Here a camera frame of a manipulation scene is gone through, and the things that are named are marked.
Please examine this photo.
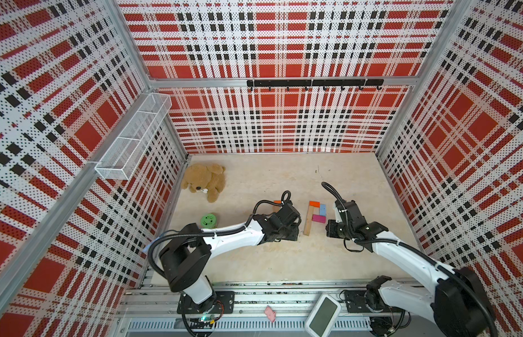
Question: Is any wooden block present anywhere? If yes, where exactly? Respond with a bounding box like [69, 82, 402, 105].
[306, 206, 315, 223]
[303, 218, 312, 236]

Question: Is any magenta building block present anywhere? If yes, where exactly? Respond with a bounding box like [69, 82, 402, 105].
[312, 214, 327, 224]

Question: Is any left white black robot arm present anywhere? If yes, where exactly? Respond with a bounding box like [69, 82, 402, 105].
[144, 190, 301, 313]

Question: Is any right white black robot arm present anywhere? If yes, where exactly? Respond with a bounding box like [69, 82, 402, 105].
[321, 182, 498, 336]

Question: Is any green round toy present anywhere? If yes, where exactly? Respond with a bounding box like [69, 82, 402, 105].
[201, 213, 218, 229]

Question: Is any brown teddy bear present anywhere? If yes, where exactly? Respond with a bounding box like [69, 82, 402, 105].
[181, 164, 226, 203]

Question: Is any white tablet device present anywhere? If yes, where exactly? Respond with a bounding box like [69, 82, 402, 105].
[305, 293, 342, 337]

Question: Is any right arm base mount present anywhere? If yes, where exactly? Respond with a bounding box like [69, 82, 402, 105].
[339, 289, 412, 336]

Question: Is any pink block on rail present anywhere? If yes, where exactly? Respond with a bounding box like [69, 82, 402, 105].
[264, 306, 276, 323]

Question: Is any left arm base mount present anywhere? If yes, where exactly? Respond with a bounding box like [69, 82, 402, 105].
[177, 291, 236, 336]

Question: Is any black hook rail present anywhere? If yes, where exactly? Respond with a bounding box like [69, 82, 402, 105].
[246, 79, 385, 88]

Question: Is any white wire mesh basket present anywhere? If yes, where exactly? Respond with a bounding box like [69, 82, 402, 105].
[95, 93, 172, 181]

